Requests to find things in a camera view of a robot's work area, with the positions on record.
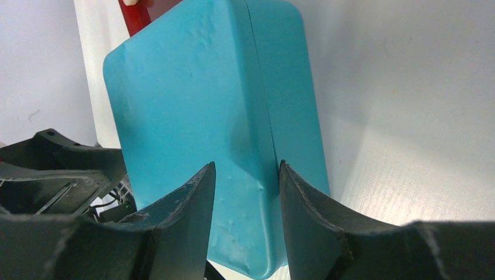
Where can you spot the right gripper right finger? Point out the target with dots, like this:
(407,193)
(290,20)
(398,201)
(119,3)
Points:
(326,240)

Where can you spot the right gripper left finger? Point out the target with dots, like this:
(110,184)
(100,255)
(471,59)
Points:
(166,240)

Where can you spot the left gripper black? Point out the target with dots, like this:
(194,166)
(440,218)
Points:
(50,174)

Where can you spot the teal box lid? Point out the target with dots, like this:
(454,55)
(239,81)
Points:
(185,91)

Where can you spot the red chocolate tray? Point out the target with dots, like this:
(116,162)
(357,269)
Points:
(142,13)

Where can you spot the teal chocolate box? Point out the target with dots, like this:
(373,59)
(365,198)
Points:
(282,50)

